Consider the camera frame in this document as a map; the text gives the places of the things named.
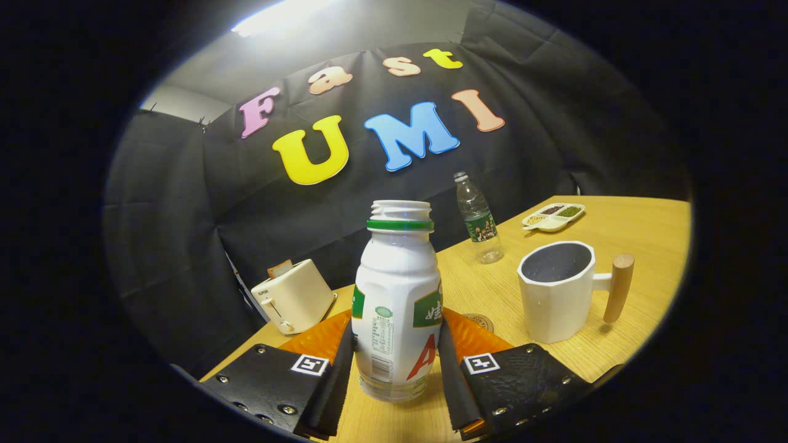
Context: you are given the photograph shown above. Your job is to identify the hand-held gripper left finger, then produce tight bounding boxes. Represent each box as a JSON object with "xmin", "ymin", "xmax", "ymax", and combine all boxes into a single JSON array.
[{"xmin": 200, "ymin": 309, "xmax": 356, "ymax": 441}]

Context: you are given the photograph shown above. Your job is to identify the black backdrop cloth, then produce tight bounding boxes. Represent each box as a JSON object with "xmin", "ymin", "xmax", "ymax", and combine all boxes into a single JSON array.
[{"xmin": 102, "ymin": 0, "xmax": 690, "ymax": 379}]

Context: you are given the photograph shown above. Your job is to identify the white divided dish with beans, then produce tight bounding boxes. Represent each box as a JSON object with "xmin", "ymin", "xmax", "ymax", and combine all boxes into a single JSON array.
[{"xmin": 522, "ymin": 203, "xmax": 586, "ymax": 233}]

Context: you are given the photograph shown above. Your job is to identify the cream toaster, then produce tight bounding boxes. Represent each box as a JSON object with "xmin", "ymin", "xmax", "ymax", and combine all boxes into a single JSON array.
[{"xmin": 251, "ymin": 258, "xmax": 338, "ymax": 335}]

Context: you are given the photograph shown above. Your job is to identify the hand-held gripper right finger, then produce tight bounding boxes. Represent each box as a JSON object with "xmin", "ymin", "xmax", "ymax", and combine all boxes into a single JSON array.
[{"xmin": 436, "ymin": 308, "xmax": 595, "ymax": 441}]

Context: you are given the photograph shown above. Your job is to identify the wooden table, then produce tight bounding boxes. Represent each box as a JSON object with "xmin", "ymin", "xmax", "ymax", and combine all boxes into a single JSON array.
[{"xmin": 200, "ymin": 196, "xmax": 693, "ymax": 443}]

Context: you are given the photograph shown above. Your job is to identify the white cup with wooden handle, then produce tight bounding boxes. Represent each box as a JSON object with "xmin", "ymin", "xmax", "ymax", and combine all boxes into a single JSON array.
[{"xmin": 517, "ymin": 241, "xmax": 635, "ymax": 345}]

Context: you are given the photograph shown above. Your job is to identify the clear plastic water bottle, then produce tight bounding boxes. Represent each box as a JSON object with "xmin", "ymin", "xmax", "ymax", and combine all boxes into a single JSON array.
[{"xmin": 454, "ymin": 171, "xmax": 505, "ymax": 265}]

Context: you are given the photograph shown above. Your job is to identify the white juice bottle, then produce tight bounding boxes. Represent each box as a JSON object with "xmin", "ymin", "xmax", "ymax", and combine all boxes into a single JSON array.
[{"xmin": 352, "ymin": 200, "xmax": 444, "ymax": 404}]

